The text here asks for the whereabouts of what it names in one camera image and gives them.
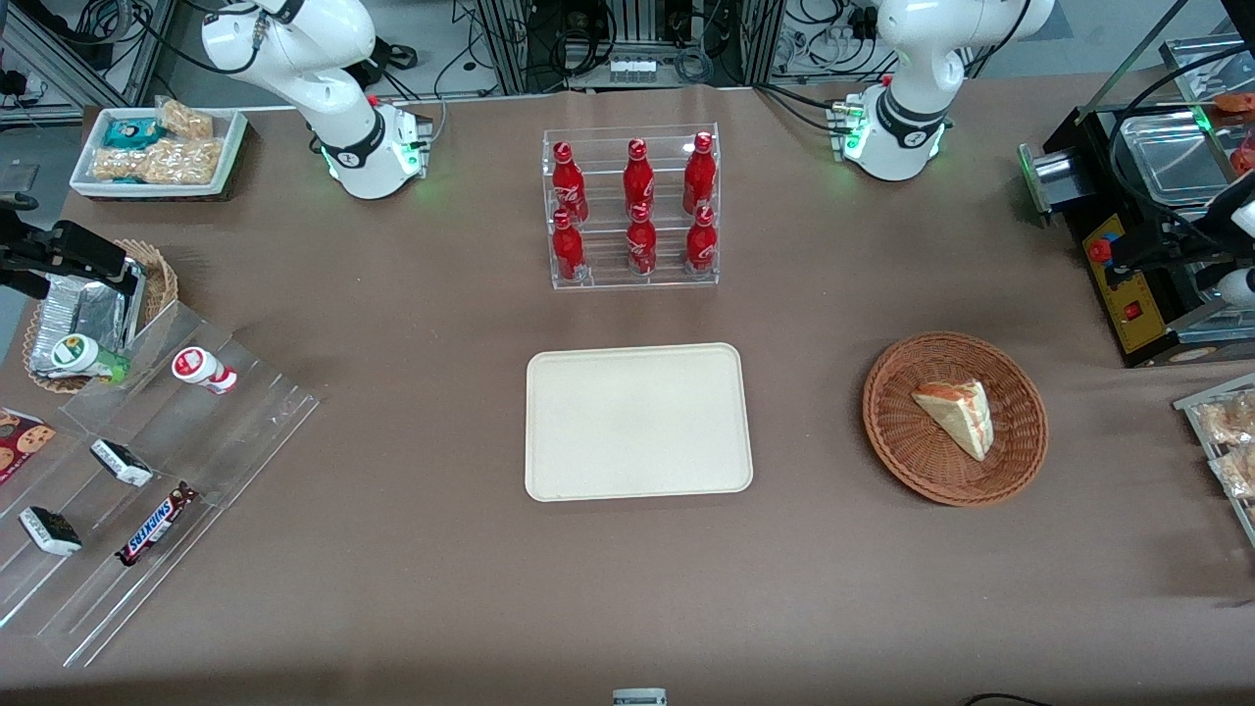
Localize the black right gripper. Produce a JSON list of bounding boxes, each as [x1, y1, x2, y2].
[[0, 222, 139, 300]]

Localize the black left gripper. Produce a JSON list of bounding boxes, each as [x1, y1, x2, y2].
[[1108, 199, 1239, 286]]

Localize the triangle sandwich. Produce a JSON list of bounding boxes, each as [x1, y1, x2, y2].
[[911, 378, 995, 463]]

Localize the small wicker basket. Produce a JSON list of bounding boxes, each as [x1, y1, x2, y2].
[[22, 238, 179, 395]]

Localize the grey tray with bread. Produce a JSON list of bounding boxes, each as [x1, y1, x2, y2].
[[1174, 373, 1255, 548]]

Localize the white snack tray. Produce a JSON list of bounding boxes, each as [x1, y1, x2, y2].
[[69, 106, 249, 202]]

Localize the large round brown wicker basket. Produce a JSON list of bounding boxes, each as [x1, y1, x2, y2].
[[862, 331, 1050, 508]]

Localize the cream plastic tray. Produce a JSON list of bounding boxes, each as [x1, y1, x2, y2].
[[526, 342, 754, 503]]

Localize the steel machine pan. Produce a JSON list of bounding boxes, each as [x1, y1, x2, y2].
[[1118, 111, 1238, 209]]

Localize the black sealing machine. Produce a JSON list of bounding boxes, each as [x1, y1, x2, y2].
[[1018, 34, 1255, 370]]

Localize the green white yogurt bottle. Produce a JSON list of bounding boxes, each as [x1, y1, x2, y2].
[[51, 333, 130, 383]]

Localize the large peanut snack bag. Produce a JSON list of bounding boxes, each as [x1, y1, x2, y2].
[[91, 137, 225, 185]]

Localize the teal snack packet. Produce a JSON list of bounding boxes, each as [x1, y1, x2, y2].
[[103, 118, 166, 150]]

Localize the red white yogurt bottle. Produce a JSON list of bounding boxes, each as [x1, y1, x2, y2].
[[172, 346, 238, 396]]

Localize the small peanut snack bag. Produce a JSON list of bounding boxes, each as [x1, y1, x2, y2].
[[157, 96, 215, 140]]

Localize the bagged bread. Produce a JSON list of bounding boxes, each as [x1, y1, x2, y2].
[[1198, 390, 1255, 447], [1211, 446, 1255, 499]]

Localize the cookie package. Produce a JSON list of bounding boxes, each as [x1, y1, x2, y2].
[[0, 408, 57, 485]]

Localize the black white snack bar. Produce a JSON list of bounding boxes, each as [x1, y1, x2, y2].
[[90, 438, 155, 488], [19, 506, 83, 558]]

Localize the clear acrylic stepped shelf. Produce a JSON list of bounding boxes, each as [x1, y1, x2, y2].
[[0, 299, 322, 670]]

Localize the snickers chocolate bar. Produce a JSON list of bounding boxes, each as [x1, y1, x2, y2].
[[116, 482, 199, 568]]

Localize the red cola bottle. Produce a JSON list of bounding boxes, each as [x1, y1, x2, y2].
[[551, 210, 586, 282], [683, 131, 717, 215], [624, 138, 656, 212], [551, 141, 589, 225], [685, 205, 718, 274], [626, 203, 658, 276]]

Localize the clear acrylic bottle rack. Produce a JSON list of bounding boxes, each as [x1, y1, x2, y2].
[[541, 124, 722, 291]]

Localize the aluminium frame rack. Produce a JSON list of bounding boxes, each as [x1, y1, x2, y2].
[[477, 0, 785, 96]]

